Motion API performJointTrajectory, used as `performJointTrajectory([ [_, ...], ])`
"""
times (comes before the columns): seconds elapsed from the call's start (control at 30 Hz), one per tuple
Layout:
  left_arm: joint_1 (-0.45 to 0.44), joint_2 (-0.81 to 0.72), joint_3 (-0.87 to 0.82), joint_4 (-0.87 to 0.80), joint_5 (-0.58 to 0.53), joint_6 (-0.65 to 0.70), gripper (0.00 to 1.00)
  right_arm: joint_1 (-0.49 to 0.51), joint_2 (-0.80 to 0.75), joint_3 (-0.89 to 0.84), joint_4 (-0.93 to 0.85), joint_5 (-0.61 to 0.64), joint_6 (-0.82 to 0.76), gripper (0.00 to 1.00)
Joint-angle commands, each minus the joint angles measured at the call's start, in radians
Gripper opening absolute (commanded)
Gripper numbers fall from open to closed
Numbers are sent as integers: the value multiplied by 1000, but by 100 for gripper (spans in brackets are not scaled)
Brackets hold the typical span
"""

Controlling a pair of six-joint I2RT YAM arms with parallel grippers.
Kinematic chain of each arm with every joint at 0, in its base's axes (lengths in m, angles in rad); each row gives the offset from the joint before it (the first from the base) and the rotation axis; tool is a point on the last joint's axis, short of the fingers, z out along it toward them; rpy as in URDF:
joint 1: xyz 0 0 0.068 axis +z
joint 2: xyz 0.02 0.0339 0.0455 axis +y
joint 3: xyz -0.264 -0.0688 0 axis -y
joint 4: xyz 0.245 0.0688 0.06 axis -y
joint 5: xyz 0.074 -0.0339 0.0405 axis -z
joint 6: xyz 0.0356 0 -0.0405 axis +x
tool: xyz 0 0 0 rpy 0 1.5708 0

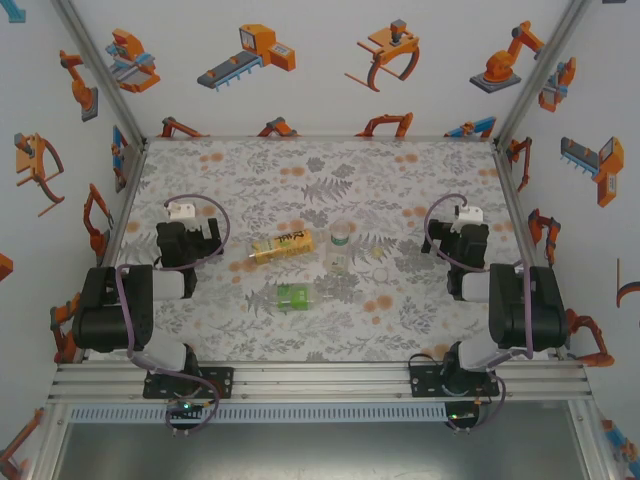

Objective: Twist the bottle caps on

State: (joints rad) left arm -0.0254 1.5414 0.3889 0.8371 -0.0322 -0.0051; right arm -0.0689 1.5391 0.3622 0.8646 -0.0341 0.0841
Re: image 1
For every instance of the yellow bottle cap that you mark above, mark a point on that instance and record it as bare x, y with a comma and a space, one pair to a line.
376, 253

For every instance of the white bottle cap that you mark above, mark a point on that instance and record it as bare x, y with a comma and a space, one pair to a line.
374, 274

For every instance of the yellow label tea bottle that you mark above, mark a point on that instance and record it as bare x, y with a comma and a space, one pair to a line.
280, 245

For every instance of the clear bottle green white label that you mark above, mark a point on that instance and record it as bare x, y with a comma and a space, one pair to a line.
338, 250

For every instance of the clear bottle bright green label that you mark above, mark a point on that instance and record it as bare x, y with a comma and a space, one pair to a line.
295, 297

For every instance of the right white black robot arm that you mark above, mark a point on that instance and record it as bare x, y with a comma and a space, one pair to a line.
525, 320

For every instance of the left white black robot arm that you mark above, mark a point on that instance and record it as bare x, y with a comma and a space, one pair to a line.
110, 320

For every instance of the grey floral tablecloth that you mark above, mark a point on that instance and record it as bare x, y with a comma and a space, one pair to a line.
250, 165

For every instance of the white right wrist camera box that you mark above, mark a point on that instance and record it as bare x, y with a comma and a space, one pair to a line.
468, 215

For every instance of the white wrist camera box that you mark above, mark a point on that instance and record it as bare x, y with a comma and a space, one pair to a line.
468, 215
181, 210

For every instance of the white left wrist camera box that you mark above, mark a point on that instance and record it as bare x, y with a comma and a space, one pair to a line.
181, 210

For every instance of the aluminium table side rail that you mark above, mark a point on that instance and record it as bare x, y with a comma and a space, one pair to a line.
515, 200
120, 210

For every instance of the grey corner bracket plate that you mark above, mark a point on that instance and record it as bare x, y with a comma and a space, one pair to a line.
129, 170

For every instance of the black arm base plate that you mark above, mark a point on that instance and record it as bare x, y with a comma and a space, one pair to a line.
222, 382
422, 382

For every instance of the aluminium frame rail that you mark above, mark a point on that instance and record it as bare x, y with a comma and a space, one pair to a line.
320, 380

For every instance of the aluminium frame post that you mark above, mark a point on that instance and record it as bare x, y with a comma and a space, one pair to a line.
545, 60
103, 75

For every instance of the aluminium frame leg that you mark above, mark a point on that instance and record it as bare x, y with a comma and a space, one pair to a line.
50, 440
592, 440

